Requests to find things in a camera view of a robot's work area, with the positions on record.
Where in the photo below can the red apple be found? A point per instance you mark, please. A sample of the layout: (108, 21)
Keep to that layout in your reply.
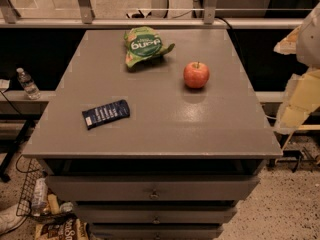
(196, 75)

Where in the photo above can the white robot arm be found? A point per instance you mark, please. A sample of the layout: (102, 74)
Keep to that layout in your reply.
(308, 42)

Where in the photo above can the grey drawer cabinet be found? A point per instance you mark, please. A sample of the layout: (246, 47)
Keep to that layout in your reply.
(217, 130)

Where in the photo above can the dark blue snack bar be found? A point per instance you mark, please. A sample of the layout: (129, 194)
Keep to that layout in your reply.
(106, 114)

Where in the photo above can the green snack bag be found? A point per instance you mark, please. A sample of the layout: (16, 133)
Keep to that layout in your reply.
(144, 43)

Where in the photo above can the middle drawer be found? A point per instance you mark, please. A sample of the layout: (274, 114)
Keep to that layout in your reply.
(155, 214)

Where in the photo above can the drawer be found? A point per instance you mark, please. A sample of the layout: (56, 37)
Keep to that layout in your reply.
(152, 188)
(155, 214)
(156, 232)

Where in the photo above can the top drawer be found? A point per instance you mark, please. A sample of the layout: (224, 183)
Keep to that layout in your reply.
(152, 188)

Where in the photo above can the clear water bottle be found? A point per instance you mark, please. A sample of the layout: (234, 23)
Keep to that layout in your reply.
(28, 84)

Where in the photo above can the bottom drawer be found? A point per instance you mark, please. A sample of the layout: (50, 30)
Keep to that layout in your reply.
(156, 232)

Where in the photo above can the brown snack bag on floor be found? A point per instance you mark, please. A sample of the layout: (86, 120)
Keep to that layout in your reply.
(71, 229)

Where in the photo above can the plastic bottle in basket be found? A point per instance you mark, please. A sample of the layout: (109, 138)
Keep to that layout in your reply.
(39, 198)

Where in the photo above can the black wire basket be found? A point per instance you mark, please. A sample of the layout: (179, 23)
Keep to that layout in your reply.
(34, 172)

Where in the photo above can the metal railing frame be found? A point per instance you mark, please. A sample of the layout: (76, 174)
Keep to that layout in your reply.
(103, 14)

